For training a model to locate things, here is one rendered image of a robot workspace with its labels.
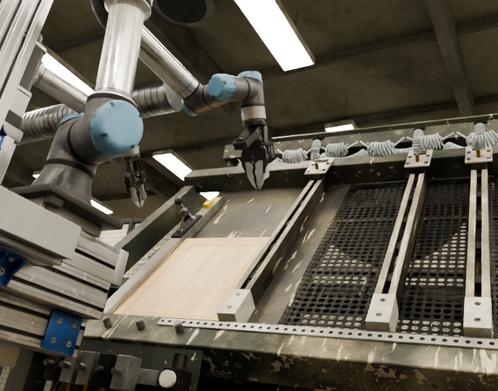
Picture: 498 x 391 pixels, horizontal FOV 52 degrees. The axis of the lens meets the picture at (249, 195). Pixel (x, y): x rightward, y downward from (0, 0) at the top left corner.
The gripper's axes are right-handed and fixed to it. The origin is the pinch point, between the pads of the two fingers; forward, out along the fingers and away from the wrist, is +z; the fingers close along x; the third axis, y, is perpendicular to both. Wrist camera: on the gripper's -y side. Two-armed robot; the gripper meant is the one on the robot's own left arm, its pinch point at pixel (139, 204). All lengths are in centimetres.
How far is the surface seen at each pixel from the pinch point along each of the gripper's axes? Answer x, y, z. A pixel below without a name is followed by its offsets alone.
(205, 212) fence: 32.7, -7.2, 12.9
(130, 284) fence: -17.0, 21.7, 24.6
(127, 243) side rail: -4.5, -12.3, 17.2
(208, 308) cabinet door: -4, 57, 30
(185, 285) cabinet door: -2.2, 36.9, 26.8
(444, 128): 155, 33, -3
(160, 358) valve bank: -26, 67, 35
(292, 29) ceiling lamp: 218, -155, -89
